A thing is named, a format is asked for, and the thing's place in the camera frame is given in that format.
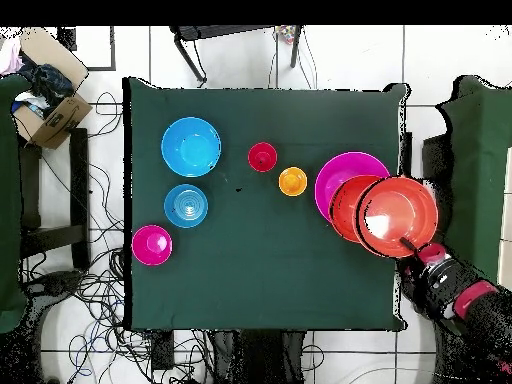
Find black pedestal leg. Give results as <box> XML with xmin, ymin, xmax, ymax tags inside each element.
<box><xmin>21</xmin><ymin>269</ymin><xmax>87</xmax><ymax>311</ymax></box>

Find orange cup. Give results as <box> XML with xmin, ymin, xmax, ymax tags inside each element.
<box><xmin>278</xmin><ymin>166</ymin><xmax>309</xmax><ymax>198</ymax></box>

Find large pink bowl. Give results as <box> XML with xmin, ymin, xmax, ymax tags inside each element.
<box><xmin>314</xmin><ymin>150</ymin><xmax>391</xmax><ymax>223</ymax></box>

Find black rectangular box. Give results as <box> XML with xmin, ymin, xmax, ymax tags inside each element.
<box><xmin>151</xmin><ymin>331</ymin><xmax>175</xmax><ymax>371</ymax></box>

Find tangle of black cables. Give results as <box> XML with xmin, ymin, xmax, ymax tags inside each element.
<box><xmin>39</xmin><ymin>91</ymin><xmax>213</xmax><ymax>384</ymax></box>

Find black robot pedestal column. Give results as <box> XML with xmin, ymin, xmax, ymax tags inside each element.
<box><xmin>207</xmin><ymin>329</ymin><xmax>309</xmax><ymax>384</ymax></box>

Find blue cable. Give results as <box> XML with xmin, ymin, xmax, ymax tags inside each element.
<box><xmin>67</xmin><ymin>299</ymin><xmax>125</xmax><ymax>379</ymax></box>

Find black bench frame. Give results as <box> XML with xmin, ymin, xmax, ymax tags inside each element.
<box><xmin>17</xmin><ymin>127</ymin><xmax>91</xmax><ymax>271</ymax></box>

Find large blue bowl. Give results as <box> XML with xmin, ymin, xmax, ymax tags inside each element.
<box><xmin>160</xmin><ymin>116</ymin><xmax>223</xmax><ymax>178</ymax></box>

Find dark green tablecloth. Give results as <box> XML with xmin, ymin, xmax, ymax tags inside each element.
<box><xmin>122</xmin><ymin>76</ymin><xmax>408</xmax><ymax>332</ymax></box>

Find small magenta bowl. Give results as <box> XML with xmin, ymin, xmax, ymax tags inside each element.
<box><xmin>131</xmin><ymin>224</ymin><xmax>174</xmax><ymax>267</ymax></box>

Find orange-red bowl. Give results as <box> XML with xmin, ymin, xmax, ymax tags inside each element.
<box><xmin>328</xmin><ymin>174</ymin><xmax>383</xmax><ymax>244</ymax></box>
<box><xmin>354</xmin><ymin>176</ymin><xmax>440</xmax><ymax>259</ymax></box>

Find red cup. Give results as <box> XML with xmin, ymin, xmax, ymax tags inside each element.
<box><xmin>247</xmin><ymin>141</ymin><xmax>279</xmax><ymax>174</ymax></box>

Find dark blue cloth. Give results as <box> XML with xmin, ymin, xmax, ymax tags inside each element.
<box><xmin>17</xmin><ymin>55</ymin><xmax>75</xmax><ymax>117</ymax></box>

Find colourful small objects pile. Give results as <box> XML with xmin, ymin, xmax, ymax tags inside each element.
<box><xmin>274</xmin><ymin>25</ymin><xmax>297</xmax><ymax>45</ymax></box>

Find black stool frame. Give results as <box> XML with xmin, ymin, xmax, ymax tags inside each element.
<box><xmin>169</xmin><ymin>25</ymin><xmax>303</xmax><ymax>86</ymax></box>

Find small blue bowl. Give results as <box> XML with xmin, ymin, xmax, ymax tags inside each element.
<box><xmin>163</xmin><ymin>183</ymin><xmax>209</xmax><ymax>229</ymax></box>

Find green cloth covered table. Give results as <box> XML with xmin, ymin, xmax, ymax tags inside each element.
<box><xmin>422</xmin><ymin>74</ymin><xmax>512</xmax><ymax>289</ymax></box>
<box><xmin>0</xmin><ymin>73</ymin><xmax>31</xmax><ymax>335</ymax></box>

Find cardboard box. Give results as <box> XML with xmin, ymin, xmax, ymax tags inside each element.
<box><xmin>12</xmin><ymin>26</ymin><xmax>94</xmax><ymax>150</ymax></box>

